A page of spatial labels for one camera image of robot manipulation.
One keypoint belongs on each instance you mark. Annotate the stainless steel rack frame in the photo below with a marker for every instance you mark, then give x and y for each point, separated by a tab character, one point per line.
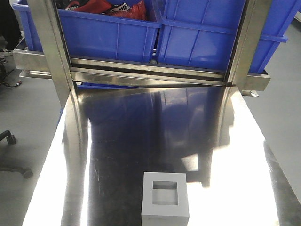
55	63

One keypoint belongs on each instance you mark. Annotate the blue plastic bin right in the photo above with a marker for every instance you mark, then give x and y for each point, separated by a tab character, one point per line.
201	33

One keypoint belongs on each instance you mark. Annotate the red packaged items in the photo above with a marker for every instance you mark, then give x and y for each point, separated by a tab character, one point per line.
104	7

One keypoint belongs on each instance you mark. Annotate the gray hollow cube base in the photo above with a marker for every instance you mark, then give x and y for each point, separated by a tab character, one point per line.
164	199

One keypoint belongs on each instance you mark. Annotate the black office chair base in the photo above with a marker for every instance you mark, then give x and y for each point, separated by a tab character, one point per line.
9	162

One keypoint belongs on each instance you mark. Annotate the blue bin with red items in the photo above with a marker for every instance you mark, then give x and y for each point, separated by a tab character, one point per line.
110	37

